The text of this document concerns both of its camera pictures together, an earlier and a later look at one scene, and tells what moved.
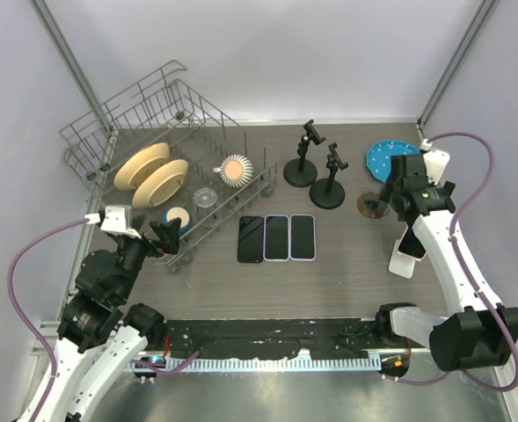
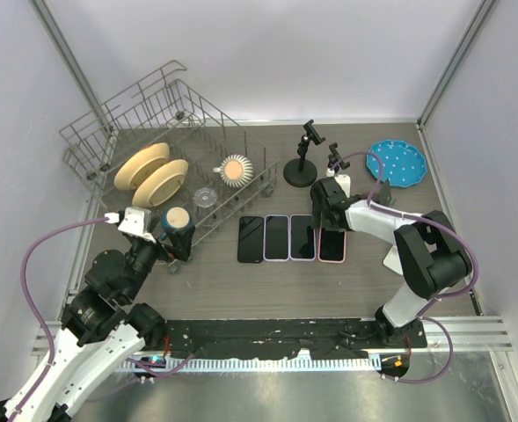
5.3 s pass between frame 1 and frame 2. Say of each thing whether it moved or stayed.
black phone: stayed
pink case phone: moved
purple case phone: stayed
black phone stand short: stayed
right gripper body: moved
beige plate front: stayed
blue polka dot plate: stayed
